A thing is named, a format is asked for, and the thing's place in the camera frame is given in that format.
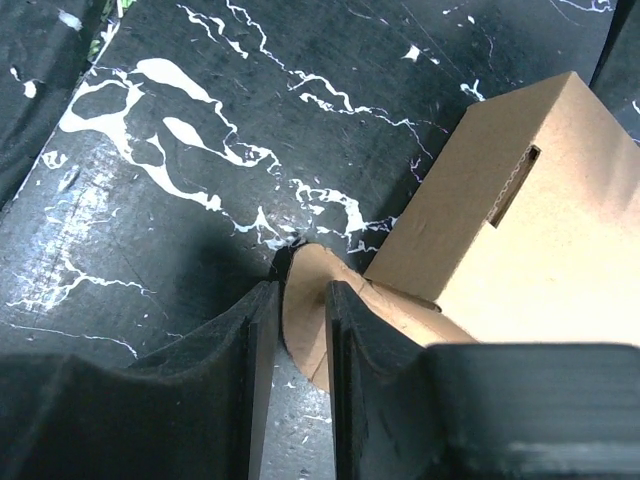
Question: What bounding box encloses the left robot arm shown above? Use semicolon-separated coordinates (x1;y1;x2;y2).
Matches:
589;0;639;109

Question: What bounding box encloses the cardboard box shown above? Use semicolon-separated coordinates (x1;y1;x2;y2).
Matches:
282;72;639;390

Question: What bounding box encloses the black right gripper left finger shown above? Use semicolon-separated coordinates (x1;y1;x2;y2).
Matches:
1;282;279;479

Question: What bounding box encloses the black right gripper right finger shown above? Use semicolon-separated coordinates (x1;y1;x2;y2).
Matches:
325;281;639;479

